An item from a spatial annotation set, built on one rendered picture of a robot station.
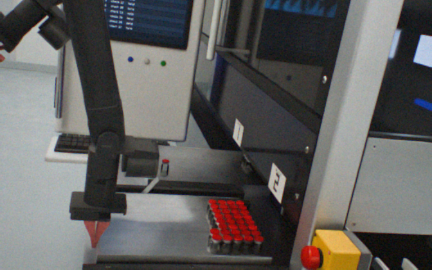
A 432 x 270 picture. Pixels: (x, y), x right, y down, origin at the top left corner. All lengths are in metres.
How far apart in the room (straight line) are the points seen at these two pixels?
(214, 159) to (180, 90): 0.38
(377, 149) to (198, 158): 0.74
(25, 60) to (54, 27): 5.31
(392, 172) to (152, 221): 0.53
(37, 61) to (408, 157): 5.82
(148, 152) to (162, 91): 0.93
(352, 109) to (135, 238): 0.52
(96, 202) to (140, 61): 0.93
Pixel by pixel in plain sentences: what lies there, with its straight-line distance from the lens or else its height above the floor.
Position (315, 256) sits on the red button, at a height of 1.01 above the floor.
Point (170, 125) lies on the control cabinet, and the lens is 1.82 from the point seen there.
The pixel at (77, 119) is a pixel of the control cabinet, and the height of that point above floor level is 0.86.
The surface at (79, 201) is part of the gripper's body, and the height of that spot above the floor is 1.00.
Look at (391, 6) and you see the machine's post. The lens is 0.83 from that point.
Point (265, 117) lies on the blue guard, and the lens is 1.16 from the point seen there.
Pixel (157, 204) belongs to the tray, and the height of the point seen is 0.89.
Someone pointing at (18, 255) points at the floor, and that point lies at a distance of 2.59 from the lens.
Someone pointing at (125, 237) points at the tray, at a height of 0.88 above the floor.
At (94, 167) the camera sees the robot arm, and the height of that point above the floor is 1.07.
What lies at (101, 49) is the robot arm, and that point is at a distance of 0.74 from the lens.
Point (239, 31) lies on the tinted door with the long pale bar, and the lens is 1.50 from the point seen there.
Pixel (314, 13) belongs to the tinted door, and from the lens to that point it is 1.00.
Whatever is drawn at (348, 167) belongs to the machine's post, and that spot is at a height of 1.14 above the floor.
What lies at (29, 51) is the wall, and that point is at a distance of 6.44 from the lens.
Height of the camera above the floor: 1.42
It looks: 16 degrees down
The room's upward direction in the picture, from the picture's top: 9 degrees clockwise
